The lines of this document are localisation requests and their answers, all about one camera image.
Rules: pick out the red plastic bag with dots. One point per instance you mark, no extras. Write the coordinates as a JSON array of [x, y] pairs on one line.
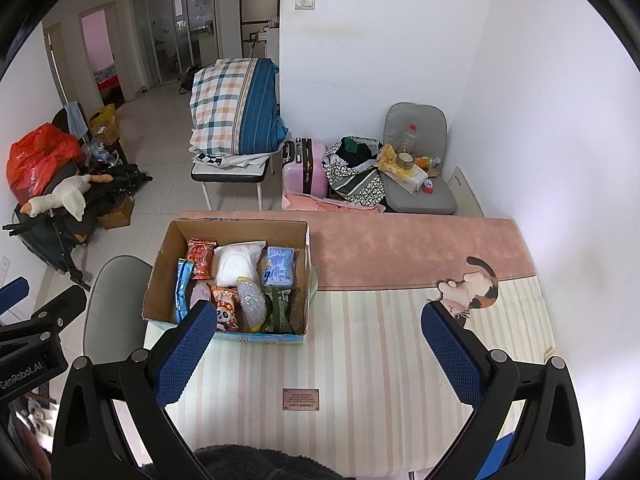
[[35, 160]]

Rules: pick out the red snack packet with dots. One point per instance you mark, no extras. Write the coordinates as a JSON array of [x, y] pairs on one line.
[[201, 257]]

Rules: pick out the small red white box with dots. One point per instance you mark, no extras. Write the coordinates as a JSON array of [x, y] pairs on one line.
[[428, 187]]

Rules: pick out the dark fleece garment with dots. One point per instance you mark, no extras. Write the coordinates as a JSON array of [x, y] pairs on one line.
[[250, 465]]

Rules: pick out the blue plastic chair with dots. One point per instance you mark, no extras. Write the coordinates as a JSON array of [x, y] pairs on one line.
[[495, 460]]

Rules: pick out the pink suitcase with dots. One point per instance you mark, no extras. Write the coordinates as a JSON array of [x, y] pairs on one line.
[[307, 170]]

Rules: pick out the brown tape roll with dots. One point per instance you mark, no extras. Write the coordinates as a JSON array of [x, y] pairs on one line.
[[404, 161]]

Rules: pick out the white leaning panel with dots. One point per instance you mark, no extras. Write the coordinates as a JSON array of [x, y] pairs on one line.
[[467, 195]]

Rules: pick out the yellow cardboard box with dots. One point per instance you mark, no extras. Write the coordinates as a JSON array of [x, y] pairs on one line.
[[105, 125]]

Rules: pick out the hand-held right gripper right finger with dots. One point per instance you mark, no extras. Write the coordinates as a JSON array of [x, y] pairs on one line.
[[450, 355]]

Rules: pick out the black padded bench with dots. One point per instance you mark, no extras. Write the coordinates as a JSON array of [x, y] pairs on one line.
[[227, 172]]

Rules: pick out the long blue snack packet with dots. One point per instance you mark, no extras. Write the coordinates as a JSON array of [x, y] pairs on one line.
[[184, 285]]

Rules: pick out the white goose plush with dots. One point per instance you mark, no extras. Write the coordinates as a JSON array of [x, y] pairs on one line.
[[65, 195]]

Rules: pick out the white powder bag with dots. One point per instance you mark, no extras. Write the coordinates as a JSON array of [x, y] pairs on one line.
[[239, 264]]

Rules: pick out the grey shell chair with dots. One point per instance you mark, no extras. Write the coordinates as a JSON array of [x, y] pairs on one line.
[[115, 305]]

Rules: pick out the orange panda snack packet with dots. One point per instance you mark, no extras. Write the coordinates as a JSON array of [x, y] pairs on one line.
[[226, 310]]

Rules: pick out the black white patterned bag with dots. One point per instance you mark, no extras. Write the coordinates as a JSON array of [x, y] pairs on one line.
[[357, 185]]

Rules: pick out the grey cushioned chair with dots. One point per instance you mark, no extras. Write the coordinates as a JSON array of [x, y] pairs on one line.
[[430, 120]]

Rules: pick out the yellow plastic bag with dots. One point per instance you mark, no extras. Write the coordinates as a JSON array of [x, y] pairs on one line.
[[386, 159]]

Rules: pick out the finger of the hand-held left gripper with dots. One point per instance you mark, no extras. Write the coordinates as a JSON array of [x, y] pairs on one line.
[[60, 310], [12, 294]]

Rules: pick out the light blue cloth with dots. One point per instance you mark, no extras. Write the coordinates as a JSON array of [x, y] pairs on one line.
[[76, 117]]

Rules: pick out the small brown cardboard box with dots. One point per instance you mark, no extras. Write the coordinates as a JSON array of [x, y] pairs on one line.
[[117, 215]]

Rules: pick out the black folded stroller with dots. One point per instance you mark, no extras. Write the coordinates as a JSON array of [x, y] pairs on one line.
[[50, 240]]

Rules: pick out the clear plastic bottle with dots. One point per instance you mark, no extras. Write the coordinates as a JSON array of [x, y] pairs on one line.
[[409, 141]]

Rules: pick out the pink cloth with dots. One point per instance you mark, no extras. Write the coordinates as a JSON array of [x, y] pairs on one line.
[[320, 205]]

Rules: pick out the white wall switch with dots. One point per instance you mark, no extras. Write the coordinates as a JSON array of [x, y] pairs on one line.
[[305, 1]]

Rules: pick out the green packet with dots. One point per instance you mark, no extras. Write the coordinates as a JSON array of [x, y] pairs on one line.
[[278, 310]]

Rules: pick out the blue white tissue packet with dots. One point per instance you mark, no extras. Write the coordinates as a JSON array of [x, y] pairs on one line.
[[278, 266]]

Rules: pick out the white tissue pack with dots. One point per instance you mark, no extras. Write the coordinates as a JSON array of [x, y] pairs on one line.
[[407, 180]]

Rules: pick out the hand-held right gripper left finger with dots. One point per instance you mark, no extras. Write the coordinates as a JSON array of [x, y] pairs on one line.
[[185, 355]]

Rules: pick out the clear bag of blue beads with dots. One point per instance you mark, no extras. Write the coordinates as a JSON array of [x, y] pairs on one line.
[[251, 305]]

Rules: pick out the plaid blue bedding bundle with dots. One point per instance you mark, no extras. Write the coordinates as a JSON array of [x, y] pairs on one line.
[[230, 105]]

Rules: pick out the person's left forearm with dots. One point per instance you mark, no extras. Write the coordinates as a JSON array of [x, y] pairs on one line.
[[30, 452]]

